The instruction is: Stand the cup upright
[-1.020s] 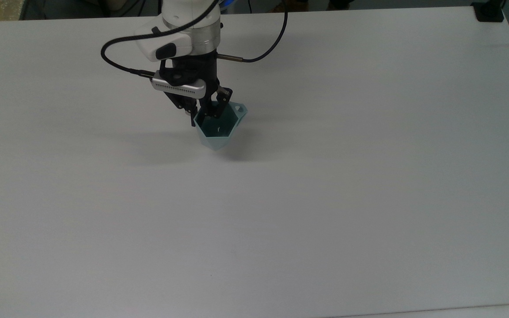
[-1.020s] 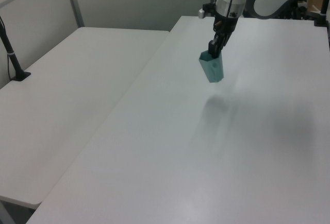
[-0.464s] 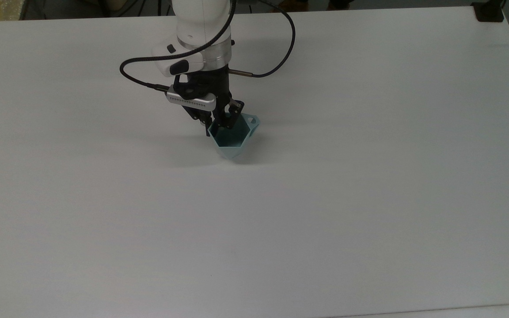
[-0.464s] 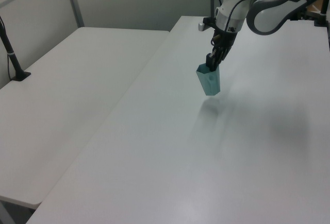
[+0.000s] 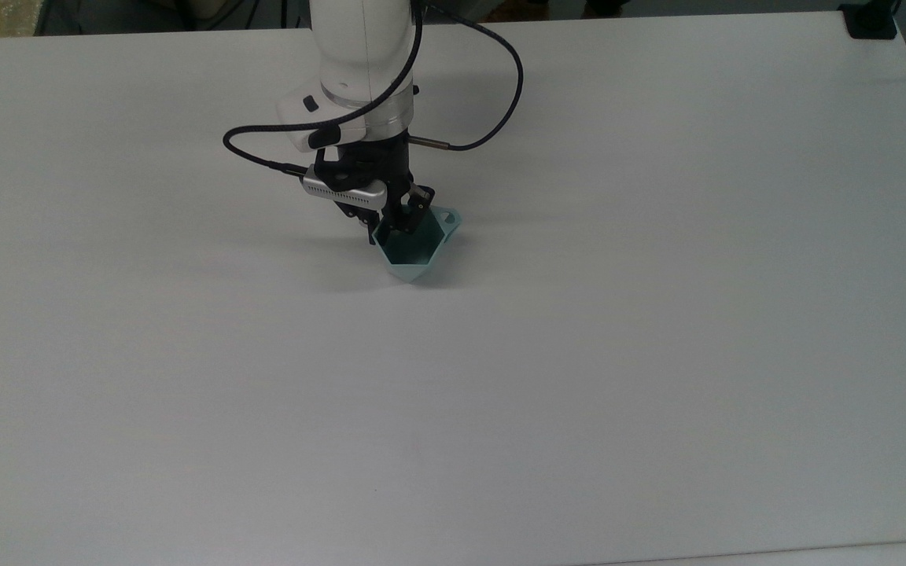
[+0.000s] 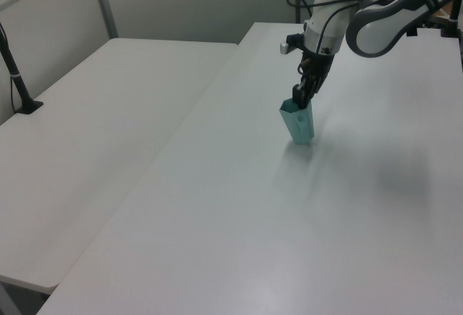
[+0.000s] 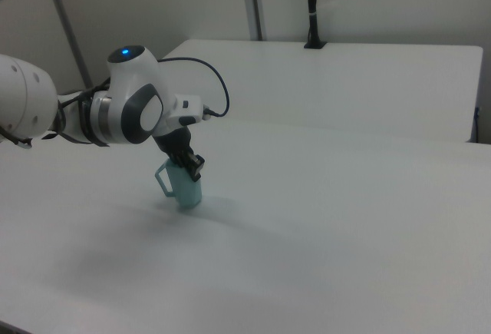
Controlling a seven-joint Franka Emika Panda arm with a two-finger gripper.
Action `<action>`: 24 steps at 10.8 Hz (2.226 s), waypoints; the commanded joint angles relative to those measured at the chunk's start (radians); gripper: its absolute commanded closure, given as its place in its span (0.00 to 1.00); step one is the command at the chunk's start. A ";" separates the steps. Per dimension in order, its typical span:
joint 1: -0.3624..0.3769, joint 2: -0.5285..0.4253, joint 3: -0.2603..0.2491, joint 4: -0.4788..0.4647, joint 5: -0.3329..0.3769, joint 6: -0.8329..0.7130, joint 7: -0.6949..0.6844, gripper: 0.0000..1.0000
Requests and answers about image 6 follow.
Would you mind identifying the white side table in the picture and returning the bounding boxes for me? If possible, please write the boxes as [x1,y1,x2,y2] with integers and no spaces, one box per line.
[0,38,240,291]

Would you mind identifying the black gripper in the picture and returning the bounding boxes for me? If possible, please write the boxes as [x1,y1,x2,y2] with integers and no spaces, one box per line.
[291,47,334,109]

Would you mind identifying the teal faceted plastic cup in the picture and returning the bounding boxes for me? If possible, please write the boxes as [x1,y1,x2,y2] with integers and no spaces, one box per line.
[279,98,316,146]

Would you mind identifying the small white camera box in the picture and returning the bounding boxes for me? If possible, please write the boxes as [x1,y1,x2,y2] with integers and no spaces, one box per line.
[279,33,305,56]

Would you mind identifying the black camera pole with base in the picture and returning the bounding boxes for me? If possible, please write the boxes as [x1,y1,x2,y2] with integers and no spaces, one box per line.
[0,21,45,115]

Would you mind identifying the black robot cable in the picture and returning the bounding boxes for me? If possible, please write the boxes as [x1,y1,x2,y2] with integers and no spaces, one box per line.
[286,0,367,57]

